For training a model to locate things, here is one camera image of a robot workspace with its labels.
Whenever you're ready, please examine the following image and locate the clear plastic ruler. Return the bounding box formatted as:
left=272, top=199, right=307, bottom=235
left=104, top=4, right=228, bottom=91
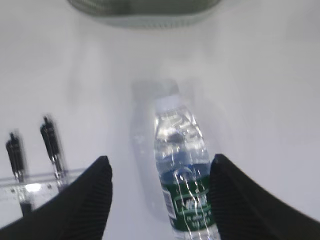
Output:
left=0, top=168, right=85, bottom=202

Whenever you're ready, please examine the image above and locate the pale green woven basket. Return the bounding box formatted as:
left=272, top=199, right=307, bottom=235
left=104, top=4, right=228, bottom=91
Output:
left=68, top=0, right=220, bottom=29

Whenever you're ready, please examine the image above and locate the black pen under ruler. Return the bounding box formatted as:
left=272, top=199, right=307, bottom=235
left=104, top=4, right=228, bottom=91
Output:
left=40, top=116, right=66, bottom=192
left=5, top=132, right=33, bottom=217

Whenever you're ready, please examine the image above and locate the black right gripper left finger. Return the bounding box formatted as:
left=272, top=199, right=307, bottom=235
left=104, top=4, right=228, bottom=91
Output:
left=0, top=156, right=113, bottom=240

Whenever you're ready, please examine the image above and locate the black pen under ruler left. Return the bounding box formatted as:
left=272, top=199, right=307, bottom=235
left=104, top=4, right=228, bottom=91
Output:
left=5, top=132, right=33, bottom=217

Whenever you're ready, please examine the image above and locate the clear water bottle green label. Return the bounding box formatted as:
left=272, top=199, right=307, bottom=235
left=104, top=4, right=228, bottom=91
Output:
left=154, top=94, right=221, bottom=240

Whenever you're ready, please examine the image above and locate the black pen under ruler right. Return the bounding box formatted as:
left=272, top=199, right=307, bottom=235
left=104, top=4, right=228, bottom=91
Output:
left=40, top=116, right=66, bottom=192

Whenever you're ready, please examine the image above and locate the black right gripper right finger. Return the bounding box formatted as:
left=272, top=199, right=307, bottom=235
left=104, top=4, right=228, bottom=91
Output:
left=208, top=154, right=320, bottom=240

